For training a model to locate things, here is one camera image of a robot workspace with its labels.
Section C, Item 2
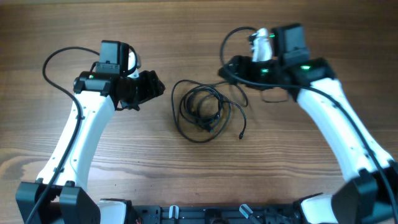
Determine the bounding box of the camera black cable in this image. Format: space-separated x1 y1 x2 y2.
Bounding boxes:
24 45 137 224
219 26 398 218

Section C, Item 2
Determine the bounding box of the thick black usb cable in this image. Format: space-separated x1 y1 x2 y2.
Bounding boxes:
170 79 233 144

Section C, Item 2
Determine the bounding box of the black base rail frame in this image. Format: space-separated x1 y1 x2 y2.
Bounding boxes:
127 204 307 224

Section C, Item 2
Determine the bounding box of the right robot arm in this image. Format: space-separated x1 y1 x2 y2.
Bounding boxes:
219 24 397 223

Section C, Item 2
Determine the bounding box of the left camera black cable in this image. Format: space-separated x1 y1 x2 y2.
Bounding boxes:
24 45 137 224

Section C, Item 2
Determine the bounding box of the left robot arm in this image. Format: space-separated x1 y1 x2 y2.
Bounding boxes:
16 40 165 223

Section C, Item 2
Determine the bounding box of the right camera black cable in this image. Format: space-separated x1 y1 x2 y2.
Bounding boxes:
219 26 398 218

